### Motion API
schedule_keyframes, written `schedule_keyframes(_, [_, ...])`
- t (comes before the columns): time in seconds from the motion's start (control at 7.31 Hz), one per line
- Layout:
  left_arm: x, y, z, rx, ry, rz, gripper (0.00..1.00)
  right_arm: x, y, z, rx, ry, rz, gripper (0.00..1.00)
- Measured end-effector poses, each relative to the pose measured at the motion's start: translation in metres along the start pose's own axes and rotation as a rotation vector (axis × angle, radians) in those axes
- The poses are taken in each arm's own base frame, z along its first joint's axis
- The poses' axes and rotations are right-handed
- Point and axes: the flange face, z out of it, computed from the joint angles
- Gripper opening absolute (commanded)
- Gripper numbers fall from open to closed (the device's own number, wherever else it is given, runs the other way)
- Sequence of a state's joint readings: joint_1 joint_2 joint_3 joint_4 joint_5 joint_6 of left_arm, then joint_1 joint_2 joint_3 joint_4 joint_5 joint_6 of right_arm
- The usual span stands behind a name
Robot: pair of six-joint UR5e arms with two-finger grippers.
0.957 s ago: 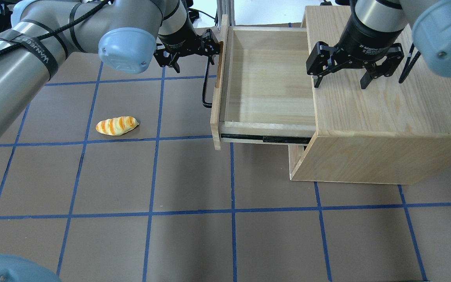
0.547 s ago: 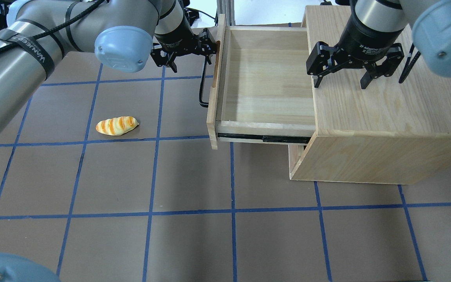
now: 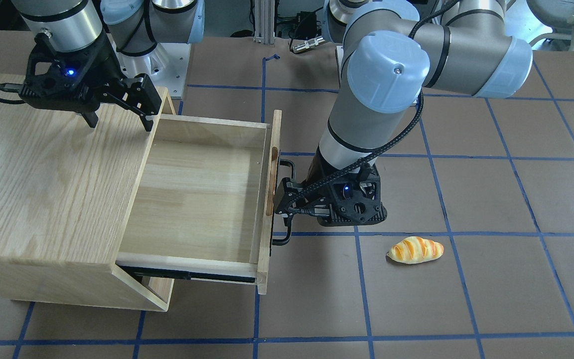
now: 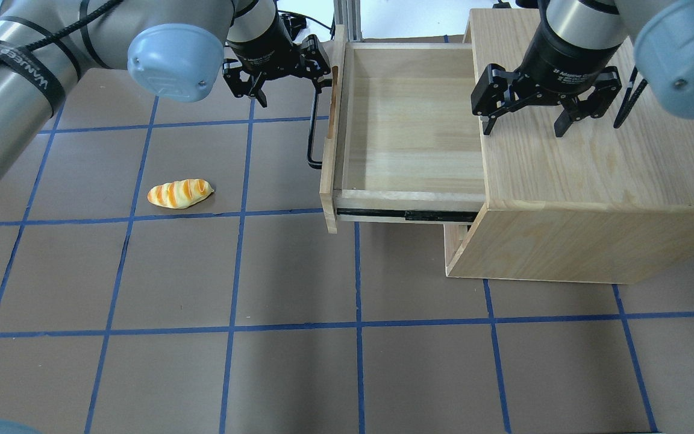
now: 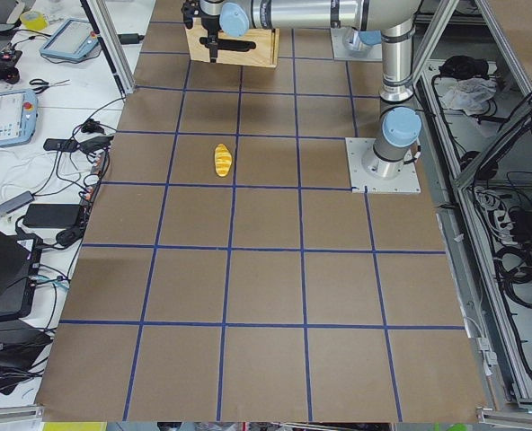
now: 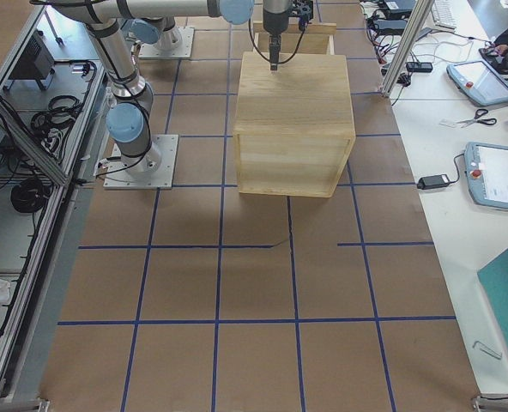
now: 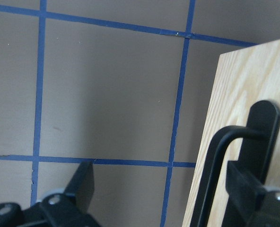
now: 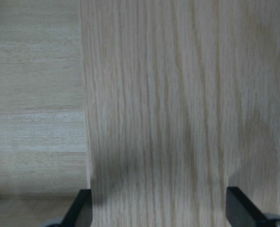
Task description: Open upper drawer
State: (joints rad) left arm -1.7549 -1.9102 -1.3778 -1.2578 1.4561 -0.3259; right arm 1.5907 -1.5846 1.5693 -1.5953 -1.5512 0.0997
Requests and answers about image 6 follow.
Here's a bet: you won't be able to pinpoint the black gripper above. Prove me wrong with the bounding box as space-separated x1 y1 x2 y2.
263 10 289 71
290 0 314 31

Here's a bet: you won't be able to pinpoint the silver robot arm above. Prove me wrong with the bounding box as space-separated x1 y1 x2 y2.
51 1 254 173

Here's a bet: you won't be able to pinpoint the light wooden drawer cabinet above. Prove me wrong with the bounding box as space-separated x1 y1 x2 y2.
233 51 356 198

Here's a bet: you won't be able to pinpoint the black power adapter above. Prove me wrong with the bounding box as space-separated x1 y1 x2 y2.
416 174 451 190

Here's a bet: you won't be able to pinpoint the aluminium frame post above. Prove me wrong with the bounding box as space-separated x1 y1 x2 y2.
381 0 434 98

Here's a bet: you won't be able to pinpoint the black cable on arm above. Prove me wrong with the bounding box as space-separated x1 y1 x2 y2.
247 16 306 66

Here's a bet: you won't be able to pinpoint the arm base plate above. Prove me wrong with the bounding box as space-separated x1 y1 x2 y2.
139 26 195 60
103 134 179 190

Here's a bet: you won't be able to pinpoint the teach pendant tablet near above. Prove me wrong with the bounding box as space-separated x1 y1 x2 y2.
463 142 508 210

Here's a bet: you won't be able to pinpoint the teach pendant tablet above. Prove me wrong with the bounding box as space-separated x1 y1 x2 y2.
463 142 508 210
446 60 508 107

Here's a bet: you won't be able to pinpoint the wooden drawer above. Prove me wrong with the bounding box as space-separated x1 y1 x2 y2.
253 21 336 58

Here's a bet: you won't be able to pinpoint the black scissors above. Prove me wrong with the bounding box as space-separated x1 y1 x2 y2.
457 108 497 128

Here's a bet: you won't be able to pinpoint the metal hex key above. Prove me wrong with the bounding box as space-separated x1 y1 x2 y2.
472 340 503 361

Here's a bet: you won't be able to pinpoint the teach pendant tablet far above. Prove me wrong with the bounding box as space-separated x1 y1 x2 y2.
446 60 508 107

